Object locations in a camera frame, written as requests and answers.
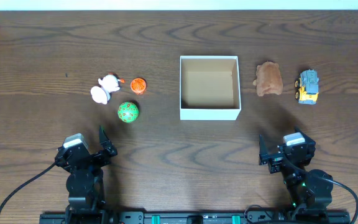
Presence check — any green round die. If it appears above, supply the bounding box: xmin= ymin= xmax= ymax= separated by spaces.
xmin=117 ymin=101 xmax=139 ymax=123

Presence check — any white pink duck toy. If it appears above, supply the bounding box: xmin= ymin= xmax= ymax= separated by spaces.
xmin=90 ymin=73 xmax=125 ymax=105

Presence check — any orange round die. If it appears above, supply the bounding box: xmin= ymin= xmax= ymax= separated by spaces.
xmin=131 ymin=78 xmax=147 ymax=95

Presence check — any yellow grey toy truck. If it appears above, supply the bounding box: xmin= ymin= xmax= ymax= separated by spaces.
xmin=295 ymin=70 xmax=319 ymax=105

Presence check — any brown plush toy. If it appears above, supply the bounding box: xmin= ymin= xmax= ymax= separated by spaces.
xmin=253 ymin=62 xmax=283 ymax=96

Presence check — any white cardboard box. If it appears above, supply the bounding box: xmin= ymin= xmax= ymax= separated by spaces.
xmin=180 ymin=55 xmax=242 ymax=121

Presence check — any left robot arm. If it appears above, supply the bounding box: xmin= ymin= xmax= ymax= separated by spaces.
xmin=55 ymin=127 xmax=117 ymax=224

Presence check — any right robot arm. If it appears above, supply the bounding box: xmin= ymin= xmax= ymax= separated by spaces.
xmin=259 ymin=128 xmax=333 ymax=223

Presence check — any left black cable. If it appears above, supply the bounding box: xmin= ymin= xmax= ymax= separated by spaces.
xmin=0 ymin=161 xmax=58 ymax=224

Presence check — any black cable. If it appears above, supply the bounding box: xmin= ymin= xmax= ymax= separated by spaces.
xmin=0 ymin=161 xmax=58 ymax=224
xmin=278 ymin=146 xmax=358 ymax=224

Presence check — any right black cable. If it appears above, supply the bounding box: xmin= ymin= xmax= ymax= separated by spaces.
xmin=278 ymin=146 xmax=358 ymax=224

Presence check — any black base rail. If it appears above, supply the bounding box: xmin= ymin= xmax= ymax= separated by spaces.
xmin=39 ymin=209 xmax=351 ymax=224

